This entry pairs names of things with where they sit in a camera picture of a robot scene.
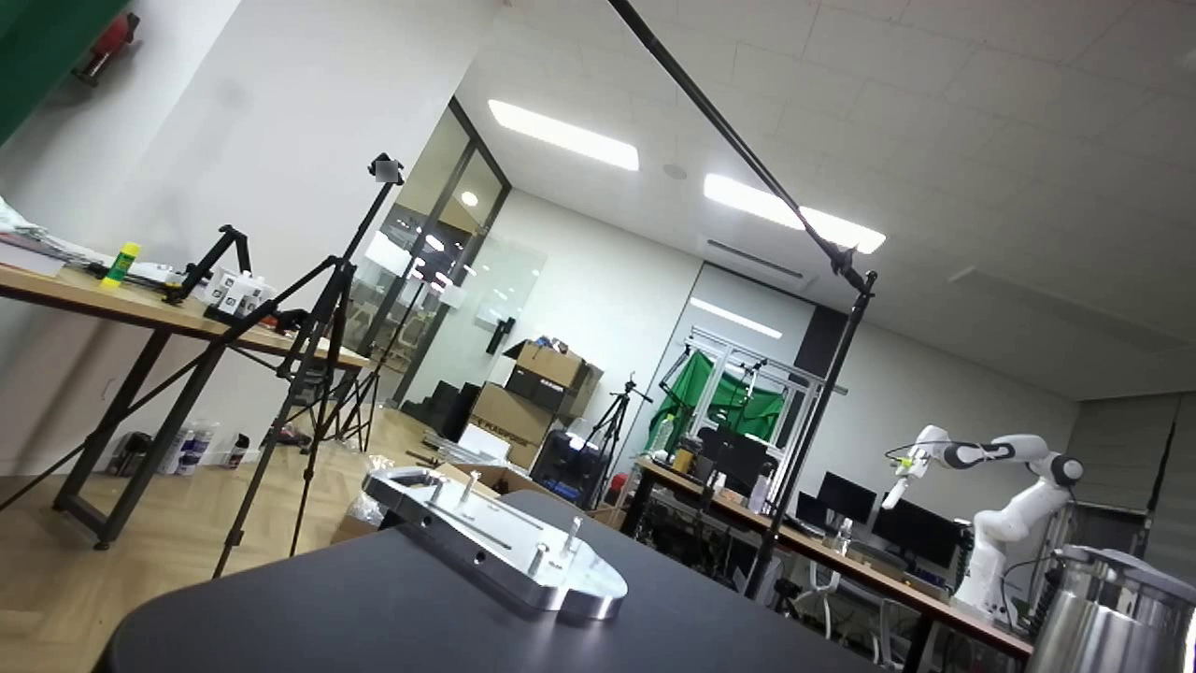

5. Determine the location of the small black tabletop tripod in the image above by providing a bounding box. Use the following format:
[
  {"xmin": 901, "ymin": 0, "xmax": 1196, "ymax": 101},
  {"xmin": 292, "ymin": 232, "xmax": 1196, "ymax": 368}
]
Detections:
[{"xmin": 163, "ymin": 221, "xmax": 255, "ymax": 309}]

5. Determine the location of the long ceiling light panel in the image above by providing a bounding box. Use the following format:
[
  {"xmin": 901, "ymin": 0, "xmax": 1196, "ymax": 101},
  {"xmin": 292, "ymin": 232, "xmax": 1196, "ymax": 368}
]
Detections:
[{"xmin": 699, "ymin": 169, "xmax": 892, "ymax": 263}]

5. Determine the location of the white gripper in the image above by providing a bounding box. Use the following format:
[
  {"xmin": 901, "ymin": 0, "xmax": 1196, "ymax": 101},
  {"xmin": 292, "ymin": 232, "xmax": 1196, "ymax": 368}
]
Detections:
[{"xmin": 892, "ymin": 424, "xmax": 954, "ymax": 485}]

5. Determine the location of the large cardboard box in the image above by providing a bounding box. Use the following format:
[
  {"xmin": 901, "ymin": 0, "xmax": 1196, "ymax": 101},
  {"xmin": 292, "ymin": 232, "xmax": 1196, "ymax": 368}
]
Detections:
[{"xmin": 468, "ymin": 383, "xmax": 559, "ymax": 451}]

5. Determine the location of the small black monitor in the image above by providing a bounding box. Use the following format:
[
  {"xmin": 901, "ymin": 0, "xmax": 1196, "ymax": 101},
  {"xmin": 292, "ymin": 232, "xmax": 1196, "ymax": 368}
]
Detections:
[{"xmin": 810, "ymin": 466, "xmax": 881, "ymax": 526}]

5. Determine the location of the silver metal mounting plate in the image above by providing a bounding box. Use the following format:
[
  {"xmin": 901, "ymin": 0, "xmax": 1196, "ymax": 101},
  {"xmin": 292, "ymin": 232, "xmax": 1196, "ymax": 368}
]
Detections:
[{"xmin": 360, "ymin": 464, "xmax": 633, "ymax": 623}]

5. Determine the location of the long wooden desk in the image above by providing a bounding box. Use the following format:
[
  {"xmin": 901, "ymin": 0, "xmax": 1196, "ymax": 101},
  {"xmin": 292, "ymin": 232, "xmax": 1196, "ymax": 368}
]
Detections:
[{"xmin": 622, "ymin": 456, "xmax": 1038, "ymax": 673}]

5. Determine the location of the stack of papers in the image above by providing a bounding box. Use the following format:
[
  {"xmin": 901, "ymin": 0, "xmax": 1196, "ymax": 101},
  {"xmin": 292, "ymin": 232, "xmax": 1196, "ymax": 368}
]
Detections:
[{"xmin": 0, "ymin": 200, "xmax": 103, "ymax": 281}]

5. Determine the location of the wide black monitor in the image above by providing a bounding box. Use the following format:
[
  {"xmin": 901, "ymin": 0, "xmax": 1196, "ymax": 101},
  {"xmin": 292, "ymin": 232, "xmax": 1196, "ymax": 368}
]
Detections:
[{"xmin": 866, "ymin": 493, "xmax": 970, "ymax": 572}]

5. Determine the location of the wooden table with black legs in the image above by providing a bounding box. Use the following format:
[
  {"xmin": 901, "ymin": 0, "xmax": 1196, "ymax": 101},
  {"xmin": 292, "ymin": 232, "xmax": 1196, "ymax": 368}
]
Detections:
[{"xmin": 0, "ymin": 263, "xmax": 375, "ymax": 552}]

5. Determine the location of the green yellow bottle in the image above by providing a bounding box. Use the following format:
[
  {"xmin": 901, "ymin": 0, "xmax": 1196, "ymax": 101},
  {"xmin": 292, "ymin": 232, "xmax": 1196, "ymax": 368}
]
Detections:
[{"xmin": 96, "ymin": 241, "xmax": 147, "ymax": 294}]

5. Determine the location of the tall black camera tripod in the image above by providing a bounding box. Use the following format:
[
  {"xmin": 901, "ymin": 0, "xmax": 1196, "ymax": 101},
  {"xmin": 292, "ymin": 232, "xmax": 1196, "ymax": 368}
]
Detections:
[{"xmin": 204, "ymin": 151, "xmax": 410, "ymax": 582}]

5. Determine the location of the red wall fixture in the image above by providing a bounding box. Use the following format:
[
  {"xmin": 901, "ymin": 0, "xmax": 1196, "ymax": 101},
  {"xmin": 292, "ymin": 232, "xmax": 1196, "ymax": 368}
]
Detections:
[{"xmin": 71, "ymin": 9, "xmax": 147, "ymax": 89}]

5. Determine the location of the short black tripod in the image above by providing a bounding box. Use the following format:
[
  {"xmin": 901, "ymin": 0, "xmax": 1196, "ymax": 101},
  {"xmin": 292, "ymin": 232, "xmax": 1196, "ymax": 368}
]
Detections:
[{"xmin": 579, "ymin": 379, "xmax": 655, "ymax": 506}]

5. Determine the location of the black monitor on stand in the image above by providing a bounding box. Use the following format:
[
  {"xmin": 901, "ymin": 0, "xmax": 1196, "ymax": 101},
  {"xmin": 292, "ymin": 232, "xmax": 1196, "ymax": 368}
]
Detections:
[{"xmin": 691, "ymin": 424, "xmax": 772, "ymax": 496}]

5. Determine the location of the black framed glass door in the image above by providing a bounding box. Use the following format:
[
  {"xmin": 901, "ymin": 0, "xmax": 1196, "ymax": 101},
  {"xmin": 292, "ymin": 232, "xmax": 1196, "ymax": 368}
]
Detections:
[{"xmin": 351, "ymin": 92, "xmax": 516, "ymax": 420}]

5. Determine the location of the short ceiling light panel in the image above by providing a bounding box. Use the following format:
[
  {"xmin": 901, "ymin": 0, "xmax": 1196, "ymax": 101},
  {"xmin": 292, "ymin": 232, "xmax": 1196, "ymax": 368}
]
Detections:
[{"xmin": 485, "ymin": 96, "xmax": 644, "ymax": 175}]

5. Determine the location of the small cardboard box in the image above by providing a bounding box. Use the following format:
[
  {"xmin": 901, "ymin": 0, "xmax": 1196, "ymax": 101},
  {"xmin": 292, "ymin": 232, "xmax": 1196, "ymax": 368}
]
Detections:
[{"xmin": 506, "ymin": 337, "xmax": 603, "ymax": 397}]

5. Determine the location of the green wall board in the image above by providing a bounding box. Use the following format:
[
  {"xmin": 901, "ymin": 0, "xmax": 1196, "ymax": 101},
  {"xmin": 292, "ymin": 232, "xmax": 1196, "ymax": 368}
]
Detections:
[{"xmin": 0, "ymin": 0, "xmax": 140, "ymax": 151}]

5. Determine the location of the wide green cloth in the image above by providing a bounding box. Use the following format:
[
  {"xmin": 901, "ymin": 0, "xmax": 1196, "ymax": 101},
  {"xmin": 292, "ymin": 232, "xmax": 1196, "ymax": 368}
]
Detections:
[{"xmin": 705, "ymin": 369, "xmax": 787, "ymax": 445}]

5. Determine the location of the green cloth with long sleeves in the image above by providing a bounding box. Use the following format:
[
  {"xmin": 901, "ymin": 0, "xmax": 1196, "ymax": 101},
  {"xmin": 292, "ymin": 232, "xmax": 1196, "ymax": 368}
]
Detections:
[{"xmin": 644, "ymin": 349, "xmax": 716, "ymax": 456}]

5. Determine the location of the black boom pole stand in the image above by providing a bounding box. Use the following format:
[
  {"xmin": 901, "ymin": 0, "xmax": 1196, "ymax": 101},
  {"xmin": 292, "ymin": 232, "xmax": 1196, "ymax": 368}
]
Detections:
[{"xmin": 607, "ymin": 0, "xmax": 881, "ymax": 603}]

